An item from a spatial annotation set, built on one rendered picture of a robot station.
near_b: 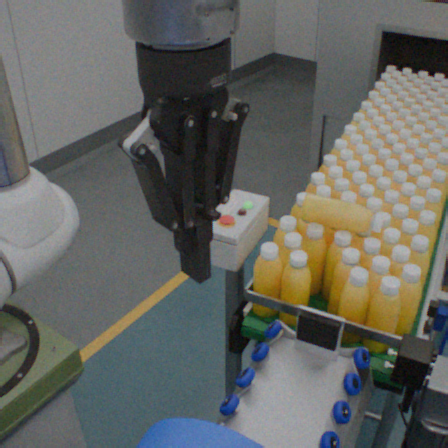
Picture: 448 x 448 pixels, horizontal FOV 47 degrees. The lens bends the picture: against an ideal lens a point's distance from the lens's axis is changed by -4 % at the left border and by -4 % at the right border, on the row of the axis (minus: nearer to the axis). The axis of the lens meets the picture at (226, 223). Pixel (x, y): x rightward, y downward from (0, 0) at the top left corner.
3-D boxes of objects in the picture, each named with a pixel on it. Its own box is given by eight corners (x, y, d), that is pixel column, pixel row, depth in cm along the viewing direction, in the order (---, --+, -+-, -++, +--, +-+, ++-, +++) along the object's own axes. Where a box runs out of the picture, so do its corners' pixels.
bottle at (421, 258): (413, 312, 131) (429, 257, 121) (388, 302, 134) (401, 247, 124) (422, 297, 136) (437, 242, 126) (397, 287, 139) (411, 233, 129)
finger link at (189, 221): (198, 113, 43) (184, 118, 42) (200, 229, 49) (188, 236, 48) (167, 101, 45) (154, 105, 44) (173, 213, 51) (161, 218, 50)
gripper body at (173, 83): (170, 57, 36) (178, 175, 41) (255, 34, 41) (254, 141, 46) (110, 39, 41) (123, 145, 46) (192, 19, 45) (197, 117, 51)
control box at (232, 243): (199, 261, 132) (198, 227, 126) (234, 219, 147) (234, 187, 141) (236, 272, 129) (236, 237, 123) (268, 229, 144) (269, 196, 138)
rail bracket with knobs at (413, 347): (379, 383, 113) (388, 351, 107) (386, 360, 119) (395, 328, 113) (424, 398, 110) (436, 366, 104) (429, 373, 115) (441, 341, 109)
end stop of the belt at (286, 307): (245, 300, 128) (246, 291, 126) (247, 298, 129) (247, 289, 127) (412, 353, 114) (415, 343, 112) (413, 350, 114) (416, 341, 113)
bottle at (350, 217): (307, 187, 128) (379, 204, 123) (308, 199, 134) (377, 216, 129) (299, 212, 126) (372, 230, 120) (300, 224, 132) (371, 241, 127)
